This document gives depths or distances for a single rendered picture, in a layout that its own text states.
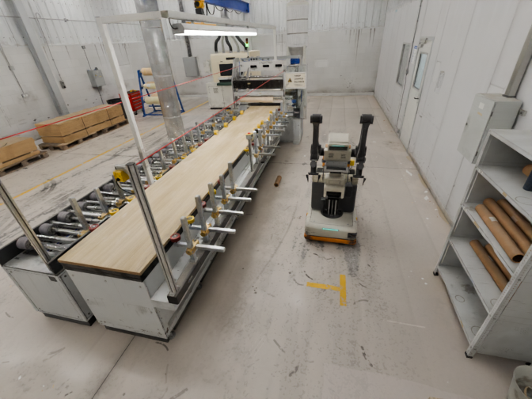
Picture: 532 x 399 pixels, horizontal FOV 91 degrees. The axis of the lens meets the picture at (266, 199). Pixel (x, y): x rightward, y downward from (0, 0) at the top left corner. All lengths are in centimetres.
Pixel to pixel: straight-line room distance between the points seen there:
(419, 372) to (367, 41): 1143
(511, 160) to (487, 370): 163
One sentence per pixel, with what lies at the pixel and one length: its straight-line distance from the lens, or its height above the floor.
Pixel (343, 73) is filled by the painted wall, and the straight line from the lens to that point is 1258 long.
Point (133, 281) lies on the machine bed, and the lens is 219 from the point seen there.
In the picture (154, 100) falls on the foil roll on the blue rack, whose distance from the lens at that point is 1093.
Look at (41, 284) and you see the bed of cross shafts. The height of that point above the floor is 54.
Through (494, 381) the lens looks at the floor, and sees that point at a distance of 287.
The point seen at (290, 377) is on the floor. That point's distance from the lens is 244.
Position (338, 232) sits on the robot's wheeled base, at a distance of 327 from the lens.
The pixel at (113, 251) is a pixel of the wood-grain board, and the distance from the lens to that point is 236.
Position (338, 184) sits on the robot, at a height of 83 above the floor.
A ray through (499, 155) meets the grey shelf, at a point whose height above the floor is 134.
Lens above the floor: 222
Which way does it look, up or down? 31 degrees down
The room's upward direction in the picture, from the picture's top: 3 degrees counter-clockwise
